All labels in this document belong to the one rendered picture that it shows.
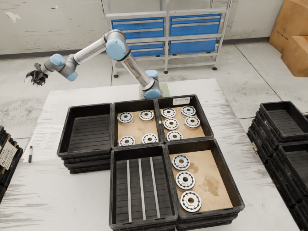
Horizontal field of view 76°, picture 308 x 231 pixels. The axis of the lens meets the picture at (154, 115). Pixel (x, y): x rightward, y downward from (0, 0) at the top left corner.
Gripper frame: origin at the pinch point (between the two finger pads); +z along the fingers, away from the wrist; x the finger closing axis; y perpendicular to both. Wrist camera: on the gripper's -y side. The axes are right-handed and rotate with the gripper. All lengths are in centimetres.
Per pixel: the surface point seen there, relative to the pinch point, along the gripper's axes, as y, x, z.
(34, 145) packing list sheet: 40.2, 13.5, 16.4
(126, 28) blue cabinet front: -128, 110, -23
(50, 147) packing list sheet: 44.4, 19.2, 6.3
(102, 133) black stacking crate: 47, 31, -33
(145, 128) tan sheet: 50, 47, -57
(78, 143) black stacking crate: 52, 20, -22
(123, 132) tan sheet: 49, 38, -45
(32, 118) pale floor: -40, 64, 119
